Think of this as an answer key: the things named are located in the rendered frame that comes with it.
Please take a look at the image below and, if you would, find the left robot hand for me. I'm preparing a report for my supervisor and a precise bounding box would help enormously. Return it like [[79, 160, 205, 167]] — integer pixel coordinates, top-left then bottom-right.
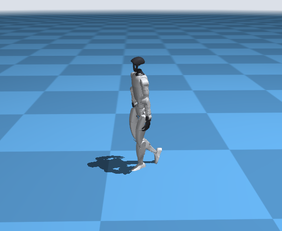
[[142, 116, 151, 131]]

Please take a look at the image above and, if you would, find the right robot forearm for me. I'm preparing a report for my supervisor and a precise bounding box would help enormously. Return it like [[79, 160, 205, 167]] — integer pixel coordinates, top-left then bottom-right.
[[131, 93, 137, 106]]

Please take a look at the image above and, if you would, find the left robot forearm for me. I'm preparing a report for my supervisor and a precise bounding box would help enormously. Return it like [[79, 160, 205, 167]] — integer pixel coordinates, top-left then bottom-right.
[[144, 98, 152, 120]]

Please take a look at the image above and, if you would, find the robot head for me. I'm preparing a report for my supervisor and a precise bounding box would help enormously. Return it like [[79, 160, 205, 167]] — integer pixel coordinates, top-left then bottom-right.
[[131, 57, 145, 76]]

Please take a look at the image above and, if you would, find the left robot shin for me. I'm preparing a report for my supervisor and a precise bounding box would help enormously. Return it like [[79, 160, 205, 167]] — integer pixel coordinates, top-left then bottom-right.
[[136, 141, 146, 165]]

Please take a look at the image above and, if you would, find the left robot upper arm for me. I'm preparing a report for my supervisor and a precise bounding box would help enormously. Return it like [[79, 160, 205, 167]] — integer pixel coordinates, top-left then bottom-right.
[[140, 78, 149, 104]]

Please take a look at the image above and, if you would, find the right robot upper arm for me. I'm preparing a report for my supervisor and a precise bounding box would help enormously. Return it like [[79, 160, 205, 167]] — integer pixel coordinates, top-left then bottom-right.
[[130, 72, 134, 93]]

